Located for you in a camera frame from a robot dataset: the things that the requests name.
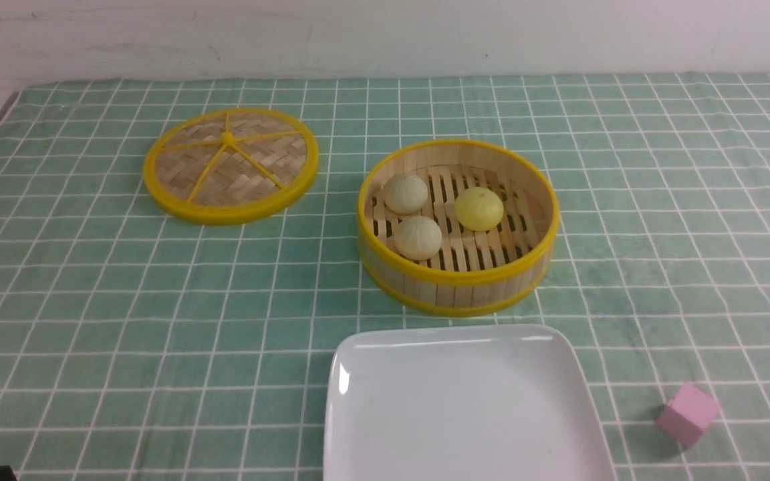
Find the white square plate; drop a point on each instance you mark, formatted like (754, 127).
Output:
(491, 402)

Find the white steamed bun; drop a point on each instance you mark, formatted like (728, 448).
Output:
(405, 193)
(417, 238)

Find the bamboo steamer lid yellow rim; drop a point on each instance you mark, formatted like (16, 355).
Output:
(232, 167)

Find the pink cube block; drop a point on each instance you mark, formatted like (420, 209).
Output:
(688, 415)

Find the bamboo steamer basket yellow rim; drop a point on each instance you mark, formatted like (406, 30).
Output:
(474, 272)

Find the green checkered tablecloth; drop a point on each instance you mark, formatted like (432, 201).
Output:
(134, 345)

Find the yellow steamed bun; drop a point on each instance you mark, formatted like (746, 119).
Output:
(479, 209)

